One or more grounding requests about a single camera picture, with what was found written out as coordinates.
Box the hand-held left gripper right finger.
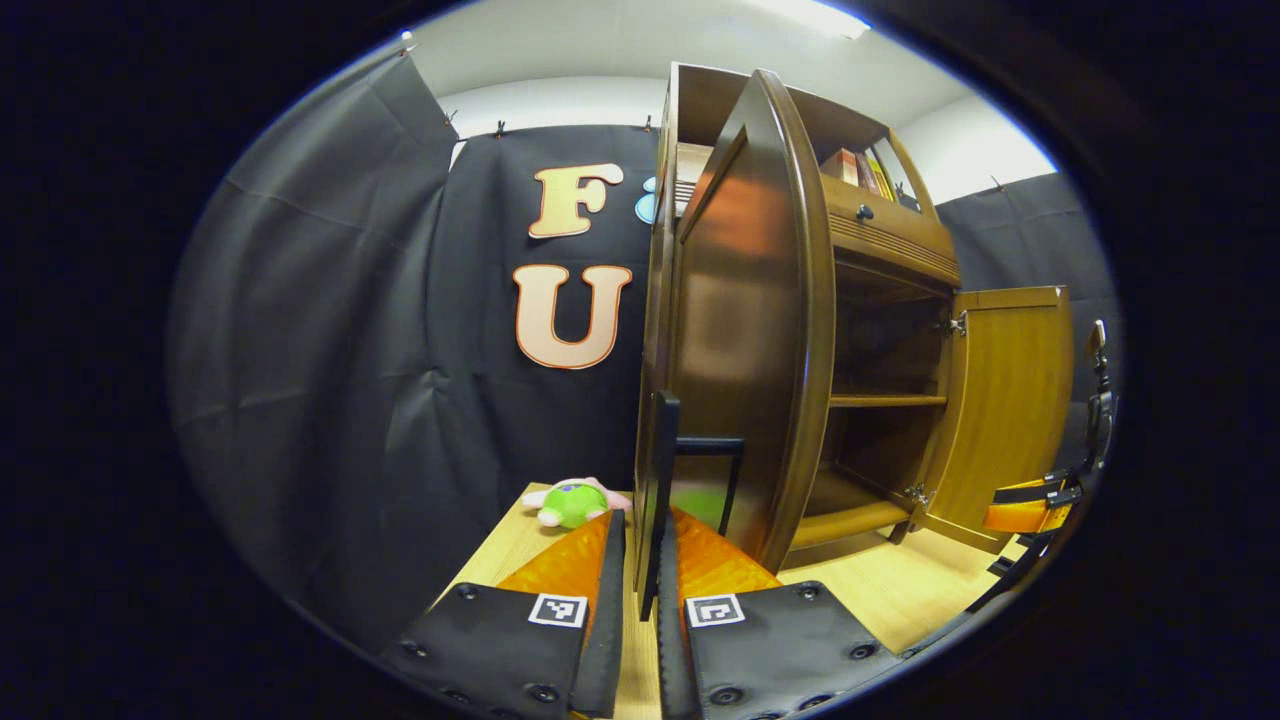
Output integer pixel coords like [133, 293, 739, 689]
[655, 505, 901, 720]

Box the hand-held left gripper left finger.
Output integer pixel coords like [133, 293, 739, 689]
[378, 508, 628, 720]

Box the wooden shoe cabinet door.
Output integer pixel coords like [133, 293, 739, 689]
[633, 68, 836, 591]
[915, 285, 1076, 554]

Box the wooden double-door shoe cabinet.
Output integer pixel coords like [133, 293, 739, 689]
[633, 62, 1076, 591]

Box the black door handle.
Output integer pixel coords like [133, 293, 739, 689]
[637, 390, 683, 621]

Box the green plush toy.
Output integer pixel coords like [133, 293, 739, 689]
[520, 477, 633, 529]

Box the black backdrop cloth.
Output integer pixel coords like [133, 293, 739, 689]
[165, 50, 1121, 651]

